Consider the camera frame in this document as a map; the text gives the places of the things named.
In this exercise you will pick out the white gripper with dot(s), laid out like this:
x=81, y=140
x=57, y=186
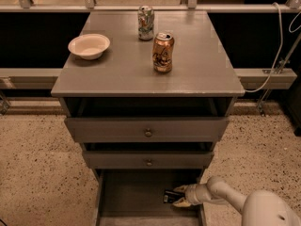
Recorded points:
x=190, y=194

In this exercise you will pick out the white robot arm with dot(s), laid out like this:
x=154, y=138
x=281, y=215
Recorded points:
x=259, y=208

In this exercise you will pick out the round middle drawer knob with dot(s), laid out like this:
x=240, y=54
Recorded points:
x=149, y=162

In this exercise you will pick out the round drawer knob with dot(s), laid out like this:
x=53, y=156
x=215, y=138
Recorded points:
x=149, y=162
x=148, y=132

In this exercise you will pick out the grey open bottom drawer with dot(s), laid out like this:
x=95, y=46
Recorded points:
x=134, y=197

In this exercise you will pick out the round top drawer knob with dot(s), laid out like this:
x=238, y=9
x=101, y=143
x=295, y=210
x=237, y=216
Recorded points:
x=148, y=132

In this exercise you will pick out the grey middle drawer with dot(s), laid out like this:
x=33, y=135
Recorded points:
x=137, y=159

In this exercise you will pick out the grey top drawer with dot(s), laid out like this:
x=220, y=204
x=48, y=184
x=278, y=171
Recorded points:
x=97, y=130

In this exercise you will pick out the grey wooden drawer cabinet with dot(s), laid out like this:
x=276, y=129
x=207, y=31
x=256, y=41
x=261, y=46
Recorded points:
x=201, y=84

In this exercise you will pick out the orange soda can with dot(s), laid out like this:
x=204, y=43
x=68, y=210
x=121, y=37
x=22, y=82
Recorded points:
x=162, y=52

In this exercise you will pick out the white bowl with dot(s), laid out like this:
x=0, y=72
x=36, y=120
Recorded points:
x=89, y=46

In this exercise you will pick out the metal stand leg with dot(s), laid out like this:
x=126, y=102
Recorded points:
x=277, y=70

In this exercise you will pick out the green white soda can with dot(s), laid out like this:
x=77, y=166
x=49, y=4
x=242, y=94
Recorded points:
x=145, y=22

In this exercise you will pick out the metal railing frame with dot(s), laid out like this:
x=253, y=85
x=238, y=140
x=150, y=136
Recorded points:
x=18, y=72

